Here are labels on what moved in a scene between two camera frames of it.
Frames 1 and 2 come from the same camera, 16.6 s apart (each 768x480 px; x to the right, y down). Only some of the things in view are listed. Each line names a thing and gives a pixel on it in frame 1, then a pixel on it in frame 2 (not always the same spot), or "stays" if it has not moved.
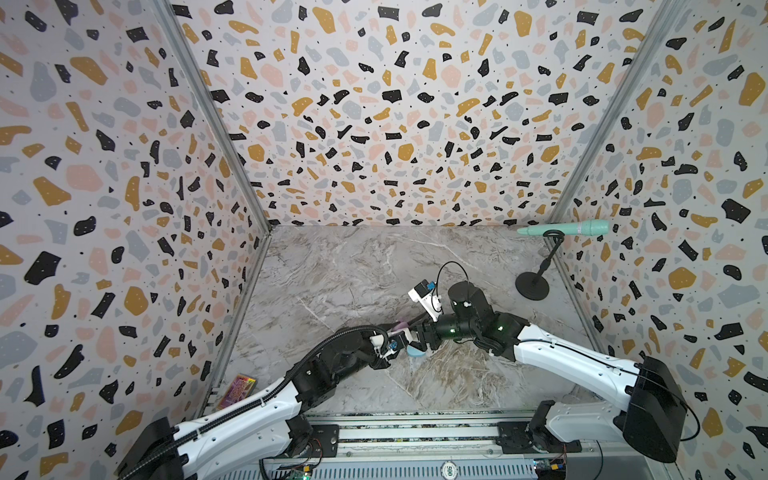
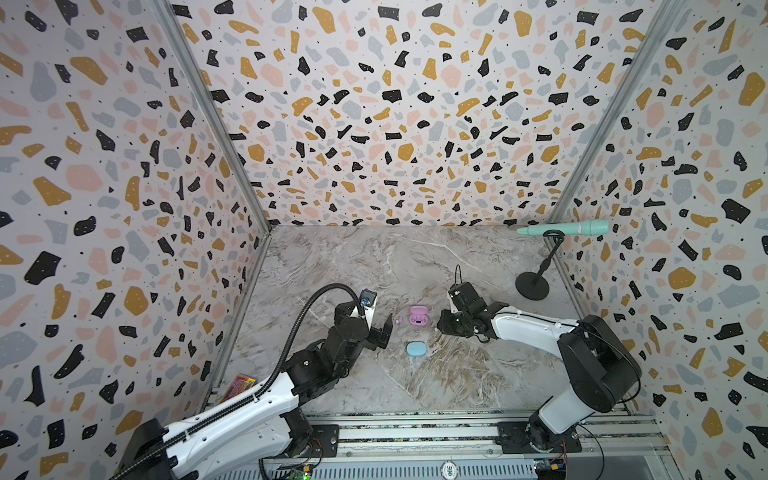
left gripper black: (382, 364) -> (384, 340)
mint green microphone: (589, 228) stays
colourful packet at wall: (241, 387) stays
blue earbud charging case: (414, 352) stays
